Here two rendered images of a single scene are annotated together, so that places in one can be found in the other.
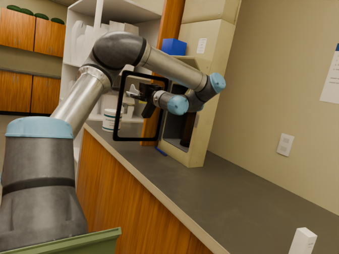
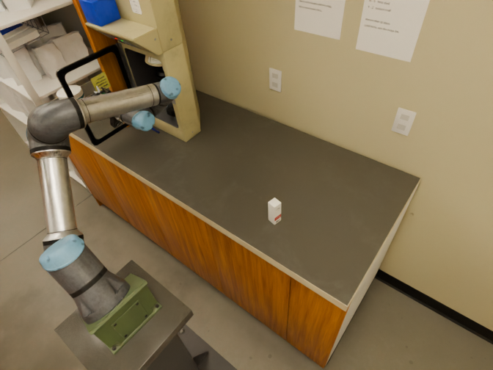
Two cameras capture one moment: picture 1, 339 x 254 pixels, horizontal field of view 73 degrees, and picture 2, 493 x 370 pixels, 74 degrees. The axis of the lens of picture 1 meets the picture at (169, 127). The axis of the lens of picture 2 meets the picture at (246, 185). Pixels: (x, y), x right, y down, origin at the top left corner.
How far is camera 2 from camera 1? 0.68 m
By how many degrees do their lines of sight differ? 37
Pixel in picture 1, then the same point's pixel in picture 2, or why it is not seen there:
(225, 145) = (220, 84)
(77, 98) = (54, 190)
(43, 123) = (64, 255)
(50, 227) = (110, 302)
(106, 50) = (48, 136)
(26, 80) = not seen: outside the picture
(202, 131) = (183, 103)
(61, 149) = (85, 260)
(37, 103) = not seen: outside the picture
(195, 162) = (191, 132)
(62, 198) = (106, 284)
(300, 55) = not seen: outside the picture
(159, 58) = (100, 111)
